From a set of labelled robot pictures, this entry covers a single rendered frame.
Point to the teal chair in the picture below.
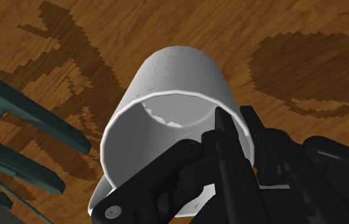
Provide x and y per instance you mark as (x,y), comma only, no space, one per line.
(22,124)

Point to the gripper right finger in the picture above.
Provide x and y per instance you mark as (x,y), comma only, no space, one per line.
(301,167)

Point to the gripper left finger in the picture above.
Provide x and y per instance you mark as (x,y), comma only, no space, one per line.
(161,173)

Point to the white mug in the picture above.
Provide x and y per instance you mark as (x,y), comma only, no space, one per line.
(174,74)

